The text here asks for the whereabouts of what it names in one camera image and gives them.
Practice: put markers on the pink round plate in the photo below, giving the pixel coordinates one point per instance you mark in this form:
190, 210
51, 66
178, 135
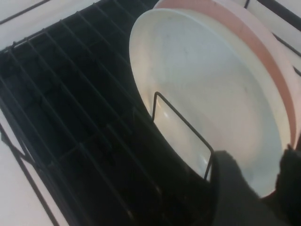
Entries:
258, 40

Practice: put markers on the black plastic drip tray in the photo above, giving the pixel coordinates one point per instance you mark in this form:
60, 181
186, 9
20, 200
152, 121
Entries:
77, 110

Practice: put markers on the white round plate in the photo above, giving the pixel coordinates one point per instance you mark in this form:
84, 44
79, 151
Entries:
200, 82

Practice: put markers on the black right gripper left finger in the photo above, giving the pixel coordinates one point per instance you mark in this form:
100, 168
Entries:
228, 188

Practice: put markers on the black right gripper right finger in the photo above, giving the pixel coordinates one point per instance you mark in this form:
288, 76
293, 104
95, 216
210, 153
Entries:
291, 183

